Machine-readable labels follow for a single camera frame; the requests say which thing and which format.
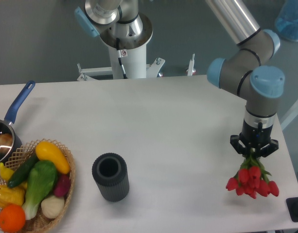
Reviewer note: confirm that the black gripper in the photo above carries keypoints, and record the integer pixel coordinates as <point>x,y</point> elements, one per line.
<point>254,137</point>

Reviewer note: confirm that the red tulip bouquet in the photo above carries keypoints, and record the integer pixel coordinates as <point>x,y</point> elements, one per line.
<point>252,179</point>

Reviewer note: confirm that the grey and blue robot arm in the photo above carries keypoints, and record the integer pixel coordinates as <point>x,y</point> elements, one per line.
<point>126,33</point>

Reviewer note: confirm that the black device at edge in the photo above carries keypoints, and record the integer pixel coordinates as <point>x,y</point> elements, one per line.
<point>292,205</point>

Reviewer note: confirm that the blue plastic bag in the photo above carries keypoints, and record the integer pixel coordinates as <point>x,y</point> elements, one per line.
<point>286,22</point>

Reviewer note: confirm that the dark grey ribbed vase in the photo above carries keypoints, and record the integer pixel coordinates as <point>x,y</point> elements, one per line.
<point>110,173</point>

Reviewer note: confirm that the purple red radish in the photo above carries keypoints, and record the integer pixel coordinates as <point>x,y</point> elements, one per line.
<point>62,186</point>

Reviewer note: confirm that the yellow squash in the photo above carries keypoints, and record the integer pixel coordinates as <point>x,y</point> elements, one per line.
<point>48,151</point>

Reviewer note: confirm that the white garlic bulb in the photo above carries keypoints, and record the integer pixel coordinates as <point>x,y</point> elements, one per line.
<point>52,206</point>

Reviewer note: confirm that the green bok choy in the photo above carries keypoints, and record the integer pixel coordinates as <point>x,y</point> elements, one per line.
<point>41,180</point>

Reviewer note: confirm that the woven wicker basket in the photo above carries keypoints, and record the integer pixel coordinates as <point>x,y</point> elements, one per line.
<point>40,223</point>

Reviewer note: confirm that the dark green cucumber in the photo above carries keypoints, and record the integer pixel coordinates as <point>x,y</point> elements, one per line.
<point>22,173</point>

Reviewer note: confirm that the small yellow gourd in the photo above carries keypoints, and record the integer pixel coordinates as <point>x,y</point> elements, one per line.
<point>5,172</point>

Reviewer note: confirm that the brown bread roll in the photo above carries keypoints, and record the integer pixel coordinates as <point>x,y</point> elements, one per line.
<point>6,141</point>

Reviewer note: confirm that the orange fruit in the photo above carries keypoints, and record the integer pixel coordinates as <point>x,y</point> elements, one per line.
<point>12,218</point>

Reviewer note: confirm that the yellow bell pepper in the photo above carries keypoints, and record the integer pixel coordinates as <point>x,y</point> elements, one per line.
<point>11,196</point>

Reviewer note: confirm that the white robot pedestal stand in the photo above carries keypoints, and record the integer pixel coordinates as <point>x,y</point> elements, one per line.
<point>125,64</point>

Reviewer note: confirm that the blue handled saucepan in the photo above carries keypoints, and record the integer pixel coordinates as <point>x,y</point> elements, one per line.
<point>6,125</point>

